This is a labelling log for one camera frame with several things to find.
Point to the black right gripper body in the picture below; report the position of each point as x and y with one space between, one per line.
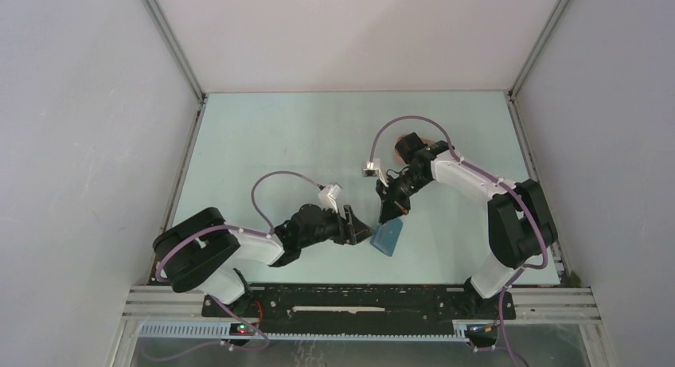
403 187

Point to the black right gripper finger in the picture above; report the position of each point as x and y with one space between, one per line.
397 210
385 203

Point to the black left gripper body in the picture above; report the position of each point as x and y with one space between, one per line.
330 228

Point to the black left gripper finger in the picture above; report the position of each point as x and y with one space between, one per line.
358 233
353 224

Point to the blue card holder wallet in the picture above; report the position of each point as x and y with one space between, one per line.
385 237

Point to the pink oval tray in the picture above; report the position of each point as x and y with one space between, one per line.
411 147

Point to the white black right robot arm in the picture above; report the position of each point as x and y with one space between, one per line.
519 222

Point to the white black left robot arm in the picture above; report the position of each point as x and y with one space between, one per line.
193 254

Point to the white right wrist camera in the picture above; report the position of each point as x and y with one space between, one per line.
373 168

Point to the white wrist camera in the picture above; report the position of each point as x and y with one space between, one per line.
328 197
373 168

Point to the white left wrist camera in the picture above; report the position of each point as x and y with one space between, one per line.
328 197

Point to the aluminium frame rail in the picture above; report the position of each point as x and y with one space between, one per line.
534 305

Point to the blue-white cable duct strip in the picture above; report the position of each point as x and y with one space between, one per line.
221 331

